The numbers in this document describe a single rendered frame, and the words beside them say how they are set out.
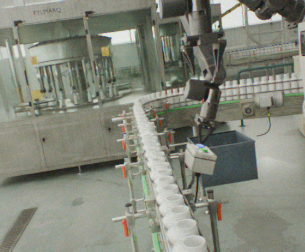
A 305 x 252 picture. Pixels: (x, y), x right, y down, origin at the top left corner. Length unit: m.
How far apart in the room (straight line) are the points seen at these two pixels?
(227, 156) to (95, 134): 3.18
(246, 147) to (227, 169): 0.16
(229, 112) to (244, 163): 1.25
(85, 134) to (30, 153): 0.79
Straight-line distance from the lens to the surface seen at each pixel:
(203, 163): 1.19
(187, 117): 3.13
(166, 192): 0.77
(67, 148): 4.95
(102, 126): 4.83
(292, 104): 3.17
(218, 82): 1.23
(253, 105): 3.03
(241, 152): 1.92
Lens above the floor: 1.45
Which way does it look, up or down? 11 degrees down
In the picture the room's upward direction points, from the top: 8 degrees counter-clockwise
